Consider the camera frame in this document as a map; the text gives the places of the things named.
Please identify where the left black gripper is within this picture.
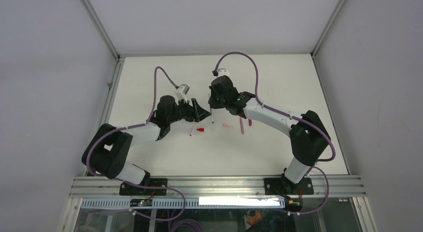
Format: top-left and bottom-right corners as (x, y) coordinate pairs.
(167, 97), (210, 124)

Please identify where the white pen red tip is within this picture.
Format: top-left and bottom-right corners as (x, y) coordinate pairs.
(189, 122), (198, 137)

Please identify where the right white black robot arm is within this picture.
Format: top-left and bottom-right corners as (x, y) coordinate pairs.
(209, 75), (331, 195)

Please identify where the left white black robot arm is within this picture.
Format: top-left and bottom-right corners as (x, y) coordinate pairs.
(81, 95), (211, 195)

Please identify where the pink purple pen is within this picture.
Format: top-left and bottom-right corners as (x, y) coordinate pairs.
(239, 117), (245, 135)

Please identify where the orange object under table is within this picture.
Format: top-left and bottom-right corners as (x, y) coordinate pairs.
(245, 209), (266, 226)

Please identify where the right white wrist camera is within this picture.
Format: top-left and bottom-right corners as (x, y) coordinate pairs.
(212, 68), (230, 77)

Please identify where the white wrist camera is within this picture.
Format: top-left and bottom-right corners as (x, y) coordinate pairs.
(212, 68), (230, 77)
(175, 84), (190, 103)

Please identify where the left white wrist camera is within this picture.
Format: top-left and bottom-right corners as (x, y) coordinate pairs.
(175, 84), (190, 103)

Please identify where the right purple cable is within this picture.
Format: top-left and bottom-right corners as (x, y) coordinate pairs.
(214, 52), (336, 162)

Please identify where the purple cable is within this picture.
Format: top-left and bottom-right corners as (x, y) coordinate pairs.
(214, 52), (336, 162)
(86, 66), (181, 178)

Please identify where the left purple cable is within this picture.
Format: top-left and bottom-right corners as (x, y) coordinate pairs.
(86, 66), (181, 178)

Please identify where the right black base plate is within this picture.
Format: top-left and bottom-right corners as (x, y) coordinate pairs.
(263, 177), (314, 195)

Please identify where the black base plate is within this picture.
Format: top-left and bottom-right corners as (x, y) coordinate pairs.
(263, 177), (314, 195)
(119, 178), (168, 197)

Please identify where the white slotted cable duct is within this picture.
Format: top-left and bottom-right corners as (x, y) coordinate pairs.
(81, 197), (285, 210)

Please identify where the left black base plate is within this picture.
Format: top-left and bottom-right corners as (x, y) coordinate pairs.
(119, 178), (168, 197)

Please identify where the purple cable coil below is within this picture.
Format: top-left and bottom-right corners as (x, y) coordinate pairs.
(168, 219), (204, 232)

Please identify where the aluminium mounting rail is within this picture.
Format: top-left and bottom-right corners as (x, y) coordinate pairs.
(69, 175), (367, 198)

